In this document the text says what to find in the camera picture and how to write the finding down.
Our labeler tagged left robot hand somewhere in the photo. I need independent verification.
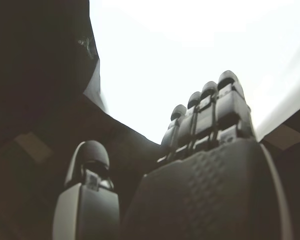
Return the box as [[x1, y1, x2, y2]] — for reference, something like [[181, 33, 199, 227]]
[[52, 70, 295, 240]]

